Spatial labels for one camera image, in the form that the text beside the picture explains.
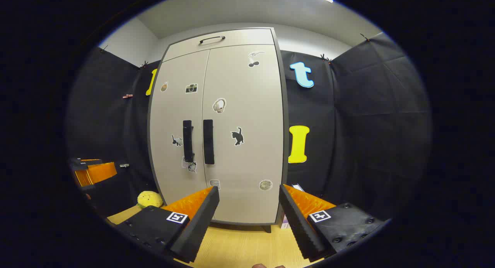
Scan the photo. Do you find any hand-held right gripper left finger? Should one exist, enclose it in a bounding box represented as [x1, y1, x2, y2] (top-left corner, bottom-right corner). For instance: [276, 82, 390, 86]
[116, 186, 220, 264]

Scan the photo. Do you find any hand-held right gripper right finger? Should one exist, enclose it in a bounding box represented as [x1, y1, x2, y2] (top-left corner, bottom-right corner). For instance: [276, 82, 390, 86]
[279, 184, 387, 263]

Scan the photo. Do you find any black door handle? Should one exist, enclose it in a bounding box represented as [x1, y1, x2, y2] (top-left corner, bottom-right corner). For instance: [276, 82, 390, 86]
[203, 119, 215, 165]
[183, 120, 195, 163]

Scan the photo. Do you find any white double-door shoe cabinet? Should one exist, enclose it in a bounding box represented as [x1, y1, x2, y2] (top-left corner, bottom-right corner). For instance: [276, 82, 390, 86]
[147, 27, 290, 233]

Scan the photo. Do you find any white camera-sticker cabinet door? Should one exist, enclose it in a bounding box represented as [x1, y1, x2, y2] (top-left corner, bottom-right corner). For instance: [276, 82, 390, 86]
[149, 50, 210, 207]

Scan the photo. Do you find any white headphone-sticker cabinet door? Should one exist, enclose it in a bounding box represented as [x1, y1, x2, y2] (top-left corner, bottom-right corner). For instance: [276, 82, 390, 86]
[201, 44, 285, 225]

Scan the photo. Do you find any white cabinet drawer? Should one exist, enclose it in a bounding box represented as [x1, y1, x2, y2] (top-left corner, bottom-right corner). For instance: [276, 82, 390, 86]
[162, 28, 276, 62]

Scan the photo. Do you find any yellow plush toy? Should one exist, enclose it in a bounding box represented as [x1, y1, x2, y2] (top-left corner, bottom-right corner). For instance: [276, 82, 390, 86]
[137, 191, 164, 209]

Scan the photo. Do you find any black backdrop cloth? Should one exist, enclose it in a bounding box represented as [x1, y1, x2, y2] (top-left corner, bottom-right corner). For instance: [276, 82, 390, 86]
[66, 31, 432, 218]

